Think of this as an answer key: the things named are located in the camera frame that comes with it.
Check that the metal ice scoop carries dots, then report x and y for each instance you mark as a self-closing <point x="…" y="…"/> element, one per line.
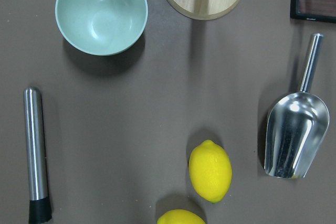
<point x="297" y="124"/>

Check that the mint green bowl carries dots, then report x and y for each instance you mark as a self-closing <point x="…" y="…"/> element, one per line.
<point x="101" y="27"/>

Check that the upper yellow lemon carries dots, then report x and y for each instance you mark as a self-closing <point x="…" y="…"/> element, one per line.
<point x="210" y="171"/>

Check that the lower yellow lemon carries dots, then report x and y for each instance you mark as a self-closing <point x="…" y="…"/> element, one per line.
<point x="180" y="216"/>

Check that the yellow lemon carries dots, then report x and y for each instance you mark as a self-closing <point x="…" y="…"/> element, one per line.
<point x="210" y="171"/>
<point x="180" y="216"/>

